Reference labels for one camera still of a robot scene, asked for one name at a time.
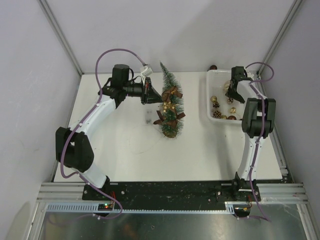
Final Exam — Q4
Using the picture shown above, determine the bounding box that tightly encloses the thin fairy light wire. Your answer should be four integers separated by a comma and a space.
128, 123, 163, 155

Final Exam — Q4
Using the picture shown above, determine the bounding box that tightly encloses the small ribbed gold bauble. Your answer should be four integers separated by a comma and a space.
230, 107, 237, 114

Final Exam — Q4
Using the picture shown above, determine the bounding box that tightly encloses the large gold striped bauble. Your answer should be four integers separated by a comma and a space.
223, 80, 231, 93

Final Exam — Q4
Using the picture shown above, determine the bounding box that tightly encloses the white plastic basket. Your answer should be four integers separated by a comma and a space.
206, 70, 245, 126

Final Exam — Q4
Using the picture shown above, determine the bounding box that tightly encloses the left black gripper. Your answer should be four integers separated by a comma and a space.
122, 77, 164, 105

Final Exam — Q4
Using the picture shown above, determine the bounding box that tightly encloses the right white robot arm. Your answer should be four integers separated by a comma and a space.
225, 66, 276, 201

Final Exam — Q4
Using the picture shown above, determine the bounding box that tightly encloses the brown pinecone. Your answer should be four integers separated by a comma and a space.
212, 101, 220, 109
212, 110, 222, 119

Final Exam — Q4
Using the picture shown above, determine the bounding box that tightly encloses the small brown bauble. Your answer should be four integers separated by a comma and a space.
209, 65, 218, 70

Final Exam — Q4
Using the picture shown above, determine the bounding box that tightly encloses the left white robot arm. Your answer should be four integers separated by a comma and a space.
55, 64, 163, 200

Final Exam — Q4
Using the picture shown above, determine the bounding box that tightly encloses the brown ribbon gold berry garland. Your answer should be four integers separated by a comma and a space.
153, 86, 186, 129

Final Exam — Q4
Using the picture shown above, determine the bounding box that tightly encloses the clear fairy light battery box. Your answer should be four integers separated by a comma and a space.
145, 109, 153, 125

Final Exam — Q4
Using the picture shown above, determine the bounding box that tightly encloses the grey slotted cable duct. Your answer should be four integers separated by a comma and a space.
45, 201, 236, 214

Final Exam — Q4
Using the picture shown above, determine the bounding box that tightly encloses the small green christmas tree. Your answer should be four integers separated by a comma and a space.
158, 62, 186, 139

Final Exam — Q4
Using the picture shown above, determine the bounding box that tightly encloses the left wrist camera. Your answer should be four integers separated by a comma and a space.
140, 64, 153, 80

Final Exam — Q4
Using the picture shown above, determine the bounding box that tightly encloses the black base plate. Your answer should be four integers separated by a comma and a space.
82, 180, 262, 211

